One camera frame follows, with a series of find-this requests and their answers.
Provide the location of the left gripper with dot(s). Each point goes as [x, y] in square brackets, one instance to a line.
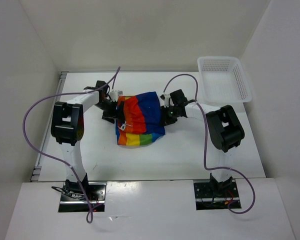
[115, 113]

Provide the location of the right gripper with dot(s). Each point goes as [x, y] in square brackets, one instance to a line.
[164, 119]

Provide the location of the rainbow striped shorts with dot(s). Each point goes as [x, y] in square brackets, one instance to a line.
[141, 121]

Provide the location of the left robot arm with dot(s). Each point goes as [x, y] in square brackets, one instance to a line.
[67, 127]

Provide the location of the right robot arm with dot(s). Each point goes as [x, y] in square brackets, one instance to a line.
[224, 130]

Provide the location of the white plastic basket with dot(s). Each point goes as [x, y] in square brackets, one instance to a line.
[223, 80]

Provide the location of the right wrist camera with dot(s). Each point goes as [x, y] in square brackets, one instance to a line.
[167, 100]

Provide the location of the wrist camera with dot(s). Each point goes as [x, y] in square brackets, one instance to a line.
[115, 94]
[167, 100]

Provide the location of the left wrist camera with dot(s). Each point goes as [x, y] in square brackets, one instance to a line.
[115, 94]

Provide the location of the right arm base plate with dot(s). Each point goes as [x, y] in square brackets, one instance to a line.
[205, 199]

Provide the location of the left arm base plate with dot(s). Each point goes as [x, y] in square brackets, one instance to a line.
[75, 202]

